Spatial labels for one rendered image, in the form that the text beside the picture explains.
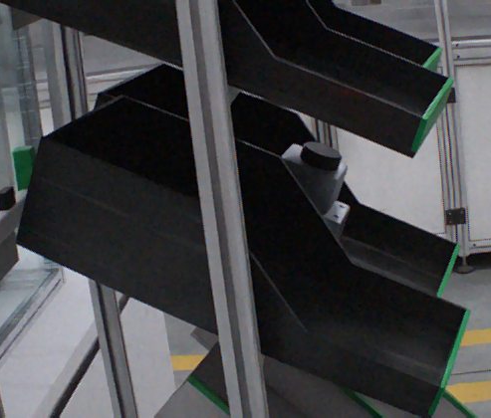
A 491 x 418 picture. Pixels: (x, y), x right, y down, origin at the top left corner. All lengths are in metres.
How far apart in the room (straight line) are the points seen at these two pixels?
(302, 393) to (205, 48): 0.32
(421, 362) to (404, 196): 3.78
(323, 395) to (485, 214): 3.74
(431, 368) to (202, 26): 0.27
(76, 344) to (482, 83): 2.86
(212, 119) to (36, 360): 1.20
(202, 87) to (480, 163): 3.90
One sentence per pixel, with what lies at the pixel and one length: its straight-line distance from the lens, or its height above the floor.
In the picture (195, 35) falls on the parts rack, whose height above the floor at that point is 1.43.
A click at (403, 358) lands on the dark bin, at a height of 1.20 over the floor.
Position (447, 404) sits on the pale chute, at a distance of 1.01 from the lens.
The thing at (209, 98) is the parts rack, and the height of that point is 1.39.
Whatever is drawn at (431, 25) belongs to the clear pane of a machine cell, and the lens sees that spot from 4.42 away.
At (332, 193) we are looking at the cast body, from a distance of 0.87.
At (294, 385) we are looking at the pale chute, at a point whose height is 1.15.
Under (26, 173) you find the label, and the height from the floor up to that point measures 1.32.
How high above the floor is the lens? 1.50
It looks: 15 degrees down
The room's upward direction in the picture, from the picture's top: 7 degrees counter-clockwise
